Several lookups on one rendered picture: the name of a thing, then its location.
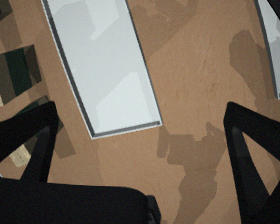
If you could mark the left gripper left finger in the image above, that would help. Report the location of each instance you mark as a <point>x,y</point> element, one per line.
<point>17,130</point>

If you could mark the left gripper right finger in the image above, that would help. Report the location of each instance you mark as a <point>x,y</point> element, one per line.
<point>251,191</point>

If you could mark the white shallow rectangular tray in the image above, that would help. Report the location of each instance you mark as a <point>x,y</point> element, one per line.
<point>272,32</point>
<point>104,64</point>

